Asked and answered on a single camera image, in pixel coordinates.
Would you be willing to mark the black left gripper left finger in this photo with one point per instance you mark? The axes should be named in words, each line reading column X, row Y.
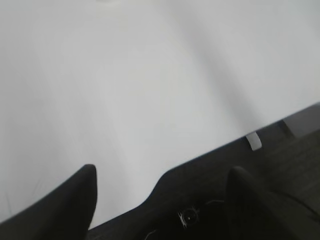
column 65, row 213

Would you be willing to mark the white table leg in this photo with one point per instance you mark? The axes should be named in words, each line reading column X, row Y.
column 254, row 141

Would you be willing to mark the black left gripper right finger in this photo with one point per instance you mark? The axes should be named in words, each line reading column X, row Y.
column 256, row 213

